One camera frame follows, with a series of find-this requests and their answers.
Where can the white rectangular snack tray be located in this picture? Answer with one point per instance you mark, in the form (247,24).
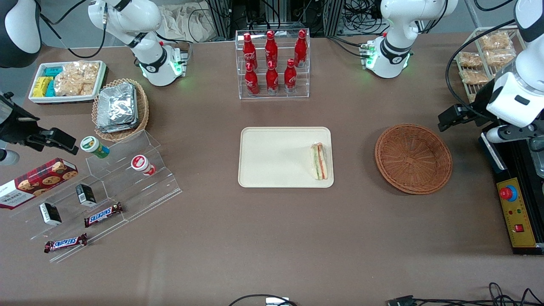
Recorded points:
(68,100)

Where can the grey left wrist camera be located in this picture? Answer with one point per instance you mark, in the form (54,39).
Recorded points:
(510,134)

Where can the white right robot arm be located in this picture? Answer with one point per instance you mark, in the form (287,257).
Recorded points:
(127,17)

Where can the cream plastic serving tray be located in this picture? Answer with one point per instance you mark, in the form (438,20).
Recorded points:
(276,157)

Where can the teal snack packet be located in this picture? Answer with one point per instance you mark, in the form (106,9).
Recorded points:
(53,71)
(51,89)

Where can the small black carton box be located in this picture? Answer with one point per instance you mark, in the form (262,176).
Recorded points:
(86,194)
(50,213)

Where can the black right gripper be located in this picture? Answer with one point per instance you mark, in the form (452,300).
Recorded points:
(12,128)

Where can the triangle sandwich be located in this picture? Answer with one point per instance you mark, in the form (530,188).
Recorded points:
(319,161)

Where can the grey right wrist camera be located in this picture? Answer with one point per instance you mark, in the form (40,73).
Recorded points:
(8,158)

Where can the small white device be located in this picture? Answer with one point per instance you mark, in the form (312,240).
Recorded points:
(277,301)

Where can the clear plastic container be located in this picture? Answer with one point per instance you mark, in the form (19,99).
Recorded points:
(537,159)

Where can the wrapped pastry packet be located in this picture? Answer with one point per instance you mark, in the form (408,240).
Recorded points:
(469,59)
(474,77)
(495,41)
(498,57)

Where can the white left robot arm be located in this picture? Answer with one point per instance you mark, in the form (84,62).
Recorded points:
(518,93)

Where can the yellow control panel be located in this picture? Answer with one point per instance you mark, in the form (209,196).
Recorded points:
(520,212)

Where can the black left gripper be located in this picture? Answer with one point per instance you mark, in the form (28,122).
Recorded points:
(481,103)

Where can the black equipment box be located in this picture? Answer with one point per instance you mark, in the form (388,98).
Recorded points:
(516,161)

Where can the clear acrylic tiered shelf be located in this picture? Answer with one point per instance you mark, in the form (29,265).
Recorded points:
(140,191)

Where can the beige crumpled cloth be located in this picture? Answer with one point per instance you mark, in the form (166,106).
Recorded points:
(187,21)

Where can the Snickers chocolate bar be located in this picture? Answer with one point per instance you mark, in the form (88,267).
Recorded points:
(103,215)
(66,243)

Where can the yellow snack packet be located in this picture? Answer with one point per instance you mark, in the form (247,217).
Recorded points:
(40,87)

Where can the metal equipment rack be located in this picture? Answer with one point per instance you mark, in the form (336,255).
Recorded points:
(221,17)

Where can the red tartan cookie box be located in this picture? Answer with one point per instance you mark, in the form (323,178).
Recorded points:
(38,180)

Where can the clear acrylic bottle rack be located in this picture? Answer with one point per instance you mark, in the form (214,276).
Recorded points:
(306,80)

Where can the brown round wicker basket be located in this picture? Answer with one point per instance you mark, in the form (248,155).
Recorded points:
(412,159)

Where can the red white yogurt cup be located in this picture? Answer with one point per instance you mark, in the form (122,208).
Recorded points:
(142,163)

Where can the red emergency stop button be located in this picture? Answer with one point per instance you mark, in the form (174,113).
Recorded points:
(508,193)

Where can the clear bag of crackers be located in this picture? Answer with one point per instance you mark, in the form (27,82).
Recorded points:
(76,78)

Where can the red cola bottle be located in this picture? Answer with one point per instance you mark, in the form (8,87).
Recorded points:
(272,78)
(247,50)
(271,47)
(251,80)
(290,76)
(301,47)

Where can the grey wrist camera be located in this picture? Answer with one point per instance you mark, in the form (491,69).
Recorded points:
(510,134)
(8,158)

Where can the green white yogurt cup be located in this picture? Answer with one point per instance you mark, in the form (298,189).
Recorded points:
(94,146)

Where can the light wicker basket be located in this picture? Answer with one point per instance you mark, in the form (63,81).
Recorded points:
(142,110)

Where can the foil wrapped package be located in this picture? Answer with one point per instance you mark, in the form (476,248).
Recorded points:
(119,128)
(115,104)

